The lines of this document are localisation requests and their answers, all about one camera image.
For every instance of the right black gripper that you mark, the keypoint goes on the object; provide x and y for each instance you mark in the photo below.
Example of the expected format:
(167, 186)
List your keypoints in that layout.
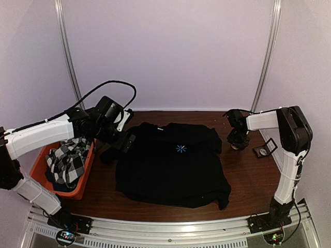
(241, 146)

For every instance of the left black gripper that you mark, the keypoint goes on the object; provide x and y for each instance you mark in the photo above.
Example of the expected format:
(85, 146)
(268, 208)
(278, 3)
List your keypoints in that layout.
(119, 143)

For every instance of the black t-shirt blue logo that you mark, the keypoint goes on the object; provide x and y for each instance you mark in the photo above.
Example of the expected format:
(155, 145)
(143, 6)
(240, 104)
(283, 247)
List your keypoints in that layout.
(175, 165)

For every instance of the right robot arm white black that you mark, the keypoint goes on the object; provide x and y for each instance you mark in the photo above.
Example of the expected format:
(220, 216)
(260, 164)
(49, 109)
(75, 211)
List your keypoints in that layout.
(295, 136)

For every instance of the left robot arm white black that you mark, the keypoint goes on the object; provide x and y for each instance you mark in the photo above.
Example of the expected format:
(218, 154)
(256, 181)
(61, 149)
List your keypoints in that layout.
(72, 123)

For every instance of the black white checkered shirt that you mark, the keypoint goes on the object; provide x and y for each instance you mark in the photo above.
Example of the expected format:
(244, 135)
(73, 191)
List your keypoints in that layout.
(66, 162)

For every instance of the dark blue garment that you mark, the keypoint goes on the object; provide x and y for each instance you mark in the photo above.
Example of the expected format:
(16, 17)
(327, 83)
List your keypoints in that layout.
(60, 187)

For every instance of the orange plastic bin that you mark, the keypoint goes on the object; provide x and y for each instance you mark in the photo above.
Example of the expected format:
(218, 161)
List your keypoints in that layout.
(40, 167)

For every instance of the right circuit board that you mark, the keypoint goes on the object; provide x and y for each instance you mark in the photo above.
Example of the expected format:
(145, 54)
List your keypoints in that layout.
(274, 237)

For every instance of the circuit board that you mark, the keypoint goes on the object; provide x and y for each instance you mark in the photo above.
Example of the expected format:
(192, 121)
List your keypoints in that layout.
(274, 237)
(65, 238)

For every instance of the left circuit board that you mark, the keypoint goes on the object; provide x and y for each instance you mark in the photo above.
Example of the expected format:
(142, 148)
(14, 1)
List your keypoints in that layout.
(65, 238)

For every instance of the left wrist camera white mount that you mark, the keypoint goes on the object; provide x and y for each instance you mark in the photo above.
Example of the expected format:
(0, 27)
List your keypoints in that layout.
(123, 118)

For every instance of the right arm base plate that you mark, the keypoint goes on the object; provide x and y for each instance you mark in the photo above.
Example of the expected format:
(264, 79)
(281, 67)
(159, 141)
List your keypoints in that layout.
(264, 222)

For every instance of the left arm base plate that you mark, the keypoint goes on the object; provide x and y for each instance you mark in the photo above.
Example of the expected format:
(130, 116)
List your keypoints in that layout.
(70, 222)

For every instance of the aluminium front rail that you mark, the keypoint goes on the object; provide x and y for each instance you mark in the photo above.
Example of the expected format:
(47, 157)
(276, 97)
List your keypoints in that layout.
(234, 232)

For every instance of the left aluminium corner post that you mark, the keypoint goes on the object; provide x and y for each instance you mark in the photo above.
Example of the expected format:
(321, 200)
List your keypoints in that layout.
(66, 48)

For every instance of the aluminium corner post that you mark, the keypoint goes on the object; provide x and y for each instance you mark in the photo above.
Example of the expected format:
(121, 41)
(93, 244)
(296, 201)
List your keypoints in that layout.
(66, 48)
(272, 37)

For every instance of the right aluminium corner post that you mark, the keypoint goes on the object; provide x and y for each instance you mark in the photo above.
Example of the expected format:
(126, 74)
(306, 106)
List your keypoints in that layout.
(272, 37)

